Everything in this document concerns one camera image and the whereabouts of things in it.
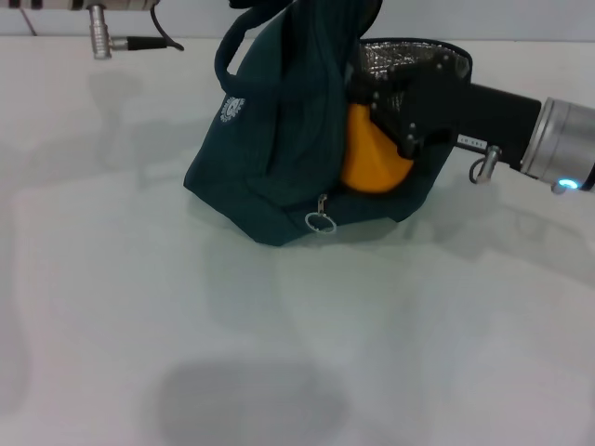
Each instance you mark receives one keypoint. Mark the dark teal insulated lunch bag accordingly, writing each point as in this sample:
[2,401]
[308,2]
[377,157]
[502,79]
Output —
[279,139]

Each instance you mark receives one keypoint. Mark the yellow orange pear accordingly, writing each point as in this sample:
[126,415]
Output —
[367,158]

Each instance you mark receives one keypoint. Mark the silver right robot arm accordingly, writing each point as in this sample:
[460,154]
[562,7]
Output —
[562,139]

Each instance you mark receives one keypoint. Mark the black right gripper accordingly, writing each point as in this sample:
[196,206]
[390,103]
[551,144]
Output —
[465,107]

